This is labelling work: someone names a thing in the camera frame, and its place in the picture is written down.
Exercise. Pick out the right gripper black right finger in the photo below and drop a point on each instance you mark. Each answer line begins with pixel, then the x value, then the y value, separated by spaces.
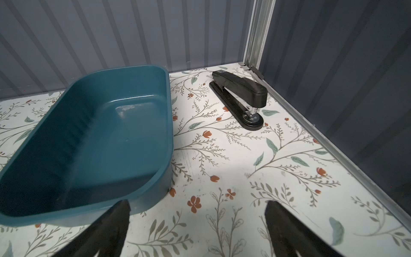
pixel 290 237

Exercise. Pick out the teal plastic storage box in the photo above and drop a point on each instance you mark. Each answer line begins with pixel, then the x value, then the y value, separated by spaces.
pixel 108 138

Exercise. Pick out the black stapler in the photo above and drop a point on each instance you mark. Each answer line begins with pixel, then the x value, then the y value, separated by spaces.
pixel 242 96

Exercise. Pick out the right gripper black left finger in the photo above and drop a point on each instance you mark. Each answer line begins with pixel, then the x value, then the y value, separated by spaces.
pixel 103 238

